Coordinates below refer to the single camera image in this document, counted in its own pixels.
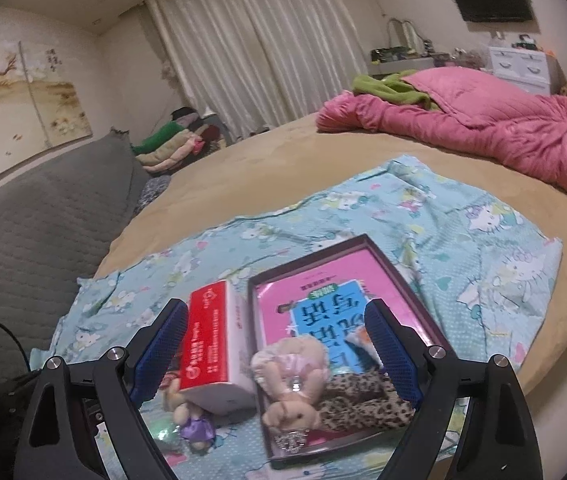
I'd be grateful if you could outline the leopard print scrunchie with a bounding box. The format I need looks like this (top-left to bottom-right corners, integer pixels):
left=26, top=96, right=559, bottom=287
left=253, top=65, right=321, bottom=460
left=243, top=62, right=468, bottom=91
left=316, top=370, right=415, bottom=432

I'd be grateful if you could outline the green item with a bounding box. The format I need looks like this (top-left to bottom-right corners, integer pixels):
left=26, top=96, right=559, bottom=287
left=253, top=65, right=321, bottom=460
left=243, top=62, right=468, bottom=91
left=149, top=419, right=184, bottom=454

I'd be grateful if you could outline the purple dress teddy bear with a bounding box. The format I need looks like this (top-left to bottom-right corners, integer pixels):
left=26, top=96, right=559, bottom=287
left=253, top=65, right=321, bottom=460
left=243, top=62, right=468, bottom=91
left=163, top=378, right=216, bottom=453

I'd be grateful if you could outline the pink dress teddy bear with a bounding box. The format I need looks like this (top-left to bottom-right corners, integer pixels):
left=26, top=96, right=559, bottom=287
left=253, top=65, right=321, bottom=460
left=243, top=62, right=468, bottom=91
left=251, top=335, right=331, bottom=454

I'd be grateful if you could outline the red tissue pack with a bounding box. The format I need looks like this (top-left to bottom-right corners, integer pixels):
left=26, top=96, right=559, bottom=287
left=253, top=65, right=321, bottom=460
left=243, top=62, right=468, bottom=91
left=179, top=280, right=255, bottom=415

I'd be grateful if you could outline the dark tray with pink book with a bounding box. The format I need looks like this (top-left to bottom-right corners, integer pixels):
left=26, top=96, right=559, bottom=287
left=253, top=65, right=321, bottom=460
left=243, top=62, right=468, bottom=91
left=248, top=235, right=449, bottom=468

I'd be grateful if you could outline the Hello Kitty teal cloth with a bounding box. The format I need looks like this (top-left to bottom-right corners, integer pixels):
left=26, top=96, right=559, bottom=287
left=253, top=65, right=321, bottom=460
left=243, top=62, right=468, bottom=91
left=29, top=155, right=563, bottom=479

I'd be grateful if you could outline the grey quilted headboard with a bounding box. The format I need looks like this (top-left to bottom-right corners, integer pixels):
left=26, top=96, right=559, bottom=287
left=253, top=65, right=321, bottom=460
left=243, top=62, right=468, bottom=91
left=0, top=131, right=149, bottom=382

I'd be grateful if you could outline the dark patterned pillow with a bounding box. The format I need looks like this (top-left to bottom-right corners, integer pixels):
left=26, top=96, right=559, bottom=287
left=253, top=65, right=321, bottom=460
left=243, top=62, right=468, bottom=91
left=134, top=174, right=172, bottom=216

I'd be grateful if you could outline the tan bed blanket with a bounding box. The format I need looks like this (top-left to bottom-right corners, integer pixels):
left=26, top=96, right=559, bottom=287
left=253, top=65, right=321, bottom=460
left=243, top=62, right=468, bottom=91
left=97, top=116, right=567, bottom=391

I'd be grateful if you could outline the stack of folded clothes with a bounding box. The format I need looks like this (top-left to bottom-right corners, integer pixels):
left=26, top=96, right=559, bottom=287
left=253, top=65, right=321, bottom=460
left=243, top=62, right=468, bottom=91
left=131, top=106, right=227, bottom=177

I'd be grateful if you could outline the pink quilt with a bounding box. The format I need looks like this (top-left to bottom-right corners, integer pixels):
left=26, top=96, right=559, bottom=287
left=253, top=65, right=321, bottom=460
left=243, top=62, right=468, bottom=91
left=316, top=67, right=567, bottom=193

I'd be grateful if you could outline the green garment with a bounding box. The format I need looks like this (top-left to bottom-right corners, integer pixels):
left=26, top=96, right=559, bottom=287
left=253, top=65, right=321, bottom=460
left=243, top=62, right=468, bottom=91
left=352, top=70, right=440, bottom=110

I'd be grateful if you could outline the cluttered dresser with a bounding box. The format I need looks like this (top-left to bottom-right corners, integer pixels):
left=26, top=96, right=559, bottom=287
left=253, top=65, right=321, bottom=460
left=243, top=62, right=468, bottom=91
left=367, top=18, right=487, bottom=79

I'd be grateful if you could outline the white drawer cabinet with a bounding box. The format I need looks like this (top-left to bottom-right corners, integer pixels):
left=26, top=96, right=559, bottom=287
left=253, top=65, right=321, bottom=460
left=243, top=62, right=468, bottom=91
left=489, top=47, right=560, bottom=96

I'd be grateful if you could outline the white curtain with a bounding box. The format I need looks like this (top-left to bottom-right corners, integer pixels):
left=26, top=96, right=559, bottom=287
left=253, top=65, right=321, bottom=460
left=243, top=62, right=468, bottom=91
left=144, top=0, right=366, bottom=140

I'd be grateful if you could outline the wall painting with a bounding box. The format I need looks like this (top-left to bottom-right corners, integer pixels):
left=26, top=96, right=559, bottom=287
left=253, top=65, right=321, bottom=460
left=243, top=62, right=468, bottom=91
left=0, top=40, right=92, bottom=176

